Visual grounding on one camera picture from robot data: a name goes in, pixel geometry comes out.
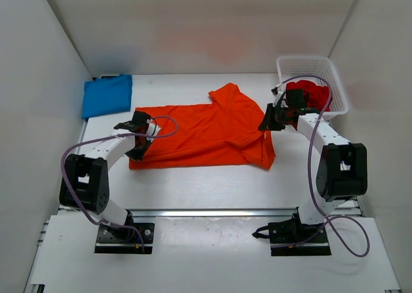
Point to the orange t shirt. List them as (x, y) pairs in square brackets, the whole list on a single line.
[(223, 132)]

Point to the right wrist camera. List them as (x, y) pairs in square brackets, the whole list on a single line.
[(278, 93)]

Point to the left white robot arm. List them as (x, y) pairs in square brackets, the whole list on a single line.
[(88, 174)]

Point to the blue t shirt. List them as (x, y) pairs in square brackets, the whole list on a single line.
[(105, 96)]

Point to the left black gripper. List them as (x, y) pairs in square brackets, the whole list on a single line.
[(138, 149)]

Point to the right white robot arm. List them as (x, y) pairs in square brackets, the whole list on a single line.
[(337, 168)]

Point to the red t shirt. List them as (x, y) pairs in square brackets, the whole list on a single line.
[(314, 95)]

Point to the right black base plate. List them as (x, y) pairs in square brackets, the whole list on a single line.
[(290, 238)]

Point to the white plastic basket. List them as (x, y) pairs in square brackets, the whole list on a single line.
[(315, 69)]

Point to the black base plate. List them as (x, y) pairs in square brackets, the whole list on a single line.
[(117, 241), (290, 238)]

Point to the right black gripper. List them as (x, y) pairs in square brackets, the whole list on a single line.
[(270, 120)]

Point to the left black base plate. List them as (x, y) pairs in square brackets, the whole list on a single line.
[(117, 241)]

